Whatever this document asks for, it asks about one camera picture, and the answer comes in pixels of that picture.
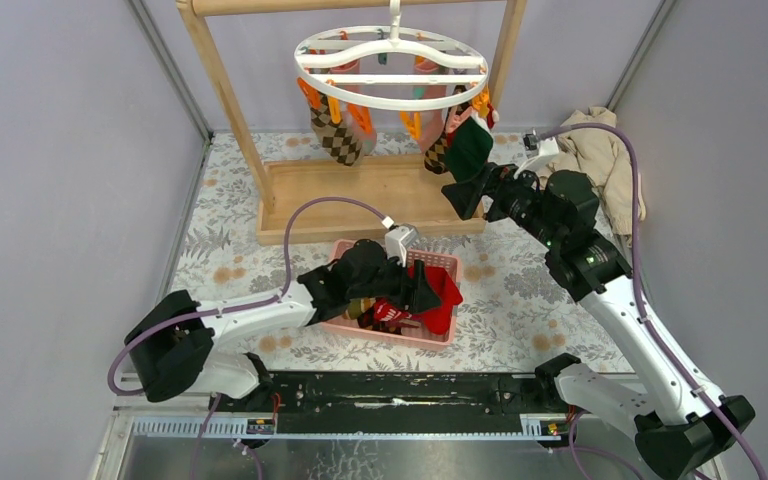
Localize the dark green sock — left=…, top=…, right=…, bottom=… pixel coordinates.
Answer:
left=444, top=117, right=494, bottom=182

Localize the wooden hanger rack frame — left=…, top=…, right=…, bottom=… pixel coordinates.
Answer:
left=176, top=0, right=528, bottom=245

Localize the black red yellow argyle sock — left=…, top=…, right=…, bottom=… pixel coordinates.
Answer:
left=356, top=315, right=402, bottom=335

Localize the pink sock rear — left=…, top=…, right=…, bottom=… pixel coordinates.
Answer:
left=330, top=60, right=378, bottom=155

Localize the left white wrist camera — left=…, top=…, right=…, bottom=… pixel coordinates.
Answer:
left=381, top=216, right=420, bottom=266

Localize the beige crumpled cloth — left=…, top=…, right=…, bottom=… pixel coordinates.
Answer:
left=538, top=128, right=633, bottom=240

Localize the plain red sock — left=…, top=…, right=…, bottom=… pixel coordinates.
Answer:
left=411, top=265, right=463, bottom=335

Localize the white round clip hanger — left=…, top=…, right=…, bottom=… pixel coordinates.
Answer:
left=293, top=1, right=490, bottom=113

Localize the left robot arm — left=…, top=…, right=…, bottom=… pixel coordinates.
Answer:
left=116, top=240, right=442, bottom=411

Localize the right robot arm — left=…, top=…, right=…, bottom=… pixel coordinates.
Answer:
left=442, top=163, right=755, bottom=479

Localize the brown beige argyle sock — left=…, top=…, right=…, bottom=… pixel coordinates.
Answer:
left=310, top=94, right=370, bottom=167

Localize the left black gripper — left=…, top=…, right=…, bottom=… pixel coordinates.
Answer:
left=347, top=251, right=442, bottom=316

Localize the floral table mat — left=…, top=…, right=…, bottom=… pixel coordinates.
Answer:
left=171, top=133, right=630, bottom=373

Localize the brown argyle sock rear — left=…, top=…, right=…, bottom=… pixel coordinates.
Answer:
left=423, top=105, right=464, bottom=175

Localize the red white patterned sock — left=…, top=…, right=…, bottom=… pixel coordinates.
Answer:
left=372, top=298, right=422, bottom=328

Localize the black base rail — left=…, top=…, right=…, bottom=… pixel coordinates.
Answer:
left=218, top=371, right=570, bottom=435

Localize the pink plastic basket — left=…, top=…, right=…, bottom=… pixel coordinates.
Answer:
left=323, top=249, right=462, bottom=352

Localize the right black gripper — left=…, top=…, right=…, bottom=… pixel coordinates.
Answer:
left=441, top=158, right=562, bottom=249

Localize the pink sock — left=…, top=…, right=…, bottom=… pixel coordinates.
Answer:
left=412, top=58, right=448, bottom=155
left=330, top=60, right=378, bottom=155

